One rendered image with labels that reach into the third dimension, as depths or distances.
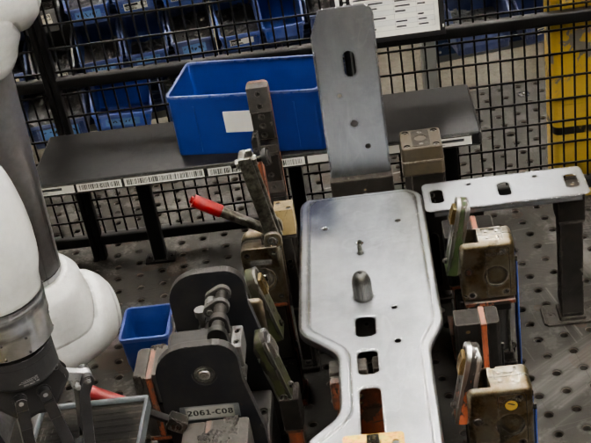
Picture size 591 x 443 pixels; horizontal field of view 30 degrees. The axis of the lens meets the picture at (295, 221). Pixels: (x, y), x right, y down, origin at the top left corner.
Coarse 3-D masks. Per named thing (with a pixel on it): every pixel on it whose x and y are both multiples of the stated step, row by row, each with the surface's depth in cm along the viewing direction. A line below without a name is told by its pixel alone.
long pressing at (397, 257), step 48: (384, 192) 203; (336, 240) 192; (384, 240) 189; (336, 288) 179; (384, 288) 177; (432, 288) 176; (336, 336) 169; (384, 336) 167; (432, 336) 166; (384, 384) 158; (432, 384) 157; (336, 432) 151; (432, 432) 148
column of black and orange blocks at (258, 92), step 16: (256, 80) 205; (256, 96) 204; (256, 112) 205; (272, 112) 208; (256, 128) 207; (272, 128) 207; (272, 144) 209; (272, 160) 211; (272, 176) 213; (272, 192) 215
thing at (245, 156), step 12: (240, 156) 177; (252, 156) 177; (264, 156) 176; (240, 168) 177; (252, 168) 177; (252, 180) 178; (252, 192) 179; (264, 192) 182; (264, 204) 180; (264, 216) 182; (264, 228) 183; (276, 228) 183
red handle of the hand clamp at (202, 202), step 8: (192, 200) 182; (200, 200) 181; (208, 200) 182; (200, 208) 182; (208, 208) 182; (216, 208) 182; (224, 208) 183; (216, 216) 183; (224, 216) 183; (232, 216) 183; (240, 216) 183; (248, 216) 184; (240, 224) 184; (248, 224) 184; (256, 224) 184
